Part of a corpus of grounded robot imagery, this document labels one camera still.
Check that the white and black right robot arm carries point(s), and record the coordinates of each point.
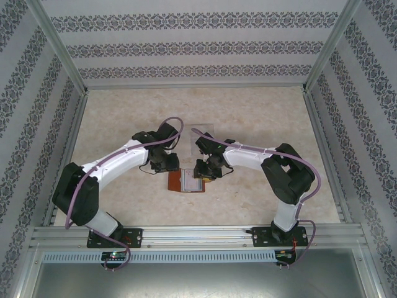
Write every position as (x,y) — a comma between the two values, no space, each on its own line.
(248,155)

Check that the aluminium mounting rail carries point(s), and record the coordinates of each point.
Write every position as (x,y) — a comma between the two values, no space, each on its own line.
(198,237)

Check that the aluminium frame post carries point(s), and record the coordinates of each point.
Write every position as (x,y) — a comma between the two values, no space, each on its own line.
(333,43)
(56,43)

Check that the white card with pink print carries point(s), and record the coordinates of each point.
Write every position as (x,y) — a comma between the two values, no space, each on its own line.
(192,181)

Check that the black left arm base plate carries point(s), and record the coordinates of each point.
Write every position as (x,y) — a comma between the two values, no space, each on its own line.
(135,237)

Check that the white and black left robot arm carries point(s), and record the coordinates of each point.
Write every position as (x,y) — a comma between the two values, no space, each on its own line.
(118,161)

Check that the aluminium table side rail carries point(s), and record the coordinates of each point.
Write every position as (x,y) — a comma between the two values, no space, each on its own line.
(316,124)

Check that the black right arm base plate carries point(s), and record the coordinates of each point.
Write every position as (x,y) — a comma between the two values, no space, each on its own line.
(260,237)

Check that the brown leather card holder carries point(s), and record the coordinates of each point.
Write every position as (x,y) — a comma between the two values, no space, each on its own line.
(175,183)

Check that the clear acrylic card stand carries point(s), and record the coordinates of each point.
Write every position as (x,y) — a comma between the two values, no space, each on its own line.
(201,127)

